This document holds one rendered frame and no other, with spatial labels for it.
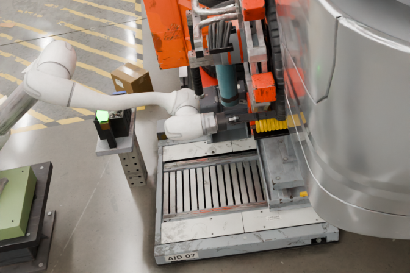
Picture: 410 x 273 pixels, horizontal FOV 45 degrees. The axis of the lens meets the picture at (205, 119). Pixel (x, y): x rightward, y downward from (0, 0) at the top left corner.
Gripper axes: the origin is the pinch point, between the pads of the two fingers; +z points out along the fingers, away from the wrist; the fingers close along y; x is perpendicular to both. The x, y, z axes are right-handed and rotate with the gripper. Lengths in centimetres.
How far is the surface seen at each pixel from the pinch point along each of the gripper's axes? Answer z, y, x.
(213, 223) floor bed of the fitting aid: -29, -36, -43
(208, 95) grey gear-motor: -24, -53, 20
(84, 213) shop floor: -97, -59, -31
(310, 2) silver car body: 5, 99, 12
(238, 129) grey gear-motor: -11, -81, 3
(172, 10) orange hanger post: -34, -31, 60
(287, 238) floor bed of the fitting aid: 3, -26, -53
